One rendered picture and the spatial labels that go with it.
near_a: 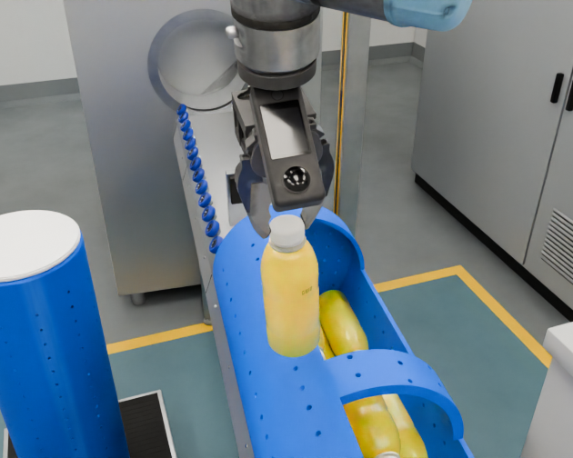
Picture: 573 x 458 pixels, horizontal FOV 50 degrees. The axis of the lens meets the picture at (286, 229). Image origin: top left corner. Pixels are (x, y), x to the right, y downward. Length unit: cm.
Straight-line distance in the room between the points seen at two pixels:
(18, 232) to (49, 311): 21
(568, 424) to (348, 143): 98
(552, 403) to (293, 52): 79
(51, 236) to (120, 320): 139
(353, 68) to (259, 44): 117
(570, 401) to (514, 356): 165
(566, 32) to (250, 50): 226
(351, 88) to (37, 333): 99
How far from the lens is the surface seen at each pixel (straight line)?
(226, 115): 233
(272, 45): 52
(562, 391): 110
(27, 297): 142
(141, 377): 256
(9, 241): 151
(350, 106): 172
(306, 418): 78
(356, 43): 167
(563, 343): 104
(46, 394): 160
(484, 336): 279
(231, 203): 159
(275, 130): 55
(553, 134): 280
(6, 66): 538
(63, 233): 149
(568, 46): 271
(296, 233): 66
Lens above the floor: 180
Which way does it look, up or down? 33 degrees down
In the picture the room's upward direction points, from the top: straight up
